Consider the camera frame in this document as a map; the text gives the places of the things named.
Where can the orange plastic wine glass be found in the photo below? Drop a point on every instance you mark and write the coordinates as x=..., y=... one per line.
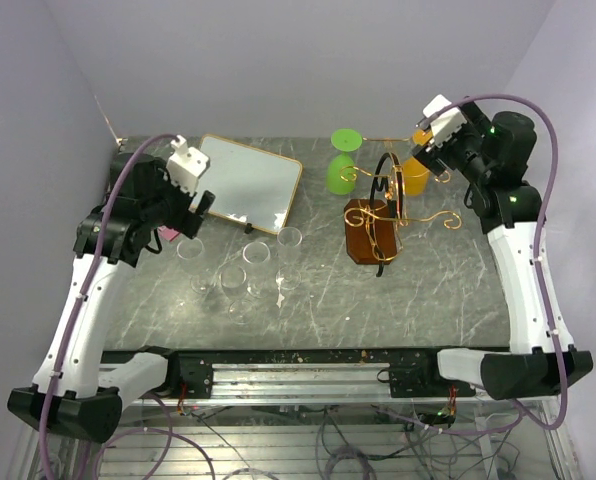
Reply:
x=415, y=174

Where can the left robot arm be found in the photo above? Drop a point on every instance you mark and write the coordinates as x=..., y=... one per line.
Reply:
x=69, y=394

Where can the clear wine glass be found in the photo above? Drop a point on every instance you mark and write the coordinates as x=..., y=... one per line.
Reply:
x=191, y=254
x=256, y=256
x=234, y=284

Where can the gold framed whiteboard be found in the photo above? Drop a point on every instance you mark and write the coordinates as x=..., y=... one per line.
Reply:
x=252, y=186

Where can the gold wire wine glass rack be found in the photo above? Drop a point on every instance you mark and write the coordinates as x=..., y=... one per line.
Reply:
x=373, y=224

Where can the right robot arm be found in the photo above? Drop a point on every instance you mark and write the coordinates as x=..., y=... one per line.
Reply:
x=492, y=155

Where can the clear tall flute glass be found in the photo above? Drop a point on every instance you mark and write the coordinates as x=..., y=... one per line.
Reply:
x=289, y=241

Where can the aluminium mounting rail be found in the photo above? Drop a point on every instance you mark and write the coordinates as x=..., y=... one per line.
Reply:
x=284, y=384

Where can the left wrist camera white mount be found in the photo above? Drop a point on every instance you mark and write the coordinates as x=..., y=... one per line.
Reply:
x=186, y=165

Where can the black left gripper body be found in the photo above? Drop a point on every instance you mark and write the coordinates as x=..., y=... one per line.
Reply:
x=177, y=214

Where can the green plastic wine glass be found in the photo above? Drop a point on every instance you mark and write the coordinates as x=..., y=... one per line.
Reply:
x=341, y=177

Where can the clear wine glass front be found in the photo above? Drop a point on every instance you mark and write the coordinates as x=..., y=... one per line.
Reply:
x=234, y=284

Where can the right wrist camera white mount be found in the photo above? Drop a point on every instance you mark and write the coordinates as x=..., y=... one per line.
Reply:
x=441, y=126

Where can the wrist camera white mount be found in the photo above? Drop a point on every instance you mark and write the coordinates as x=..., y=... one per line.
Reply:
x=186, y=165
x=441, y=126

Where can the pink sticker book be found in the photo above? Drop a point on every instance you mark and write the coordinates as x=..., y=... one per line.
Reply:
x=168, y=234

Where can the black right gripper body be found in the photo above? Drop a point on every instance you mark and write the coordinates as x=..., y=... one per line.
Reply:
x=455, y=154

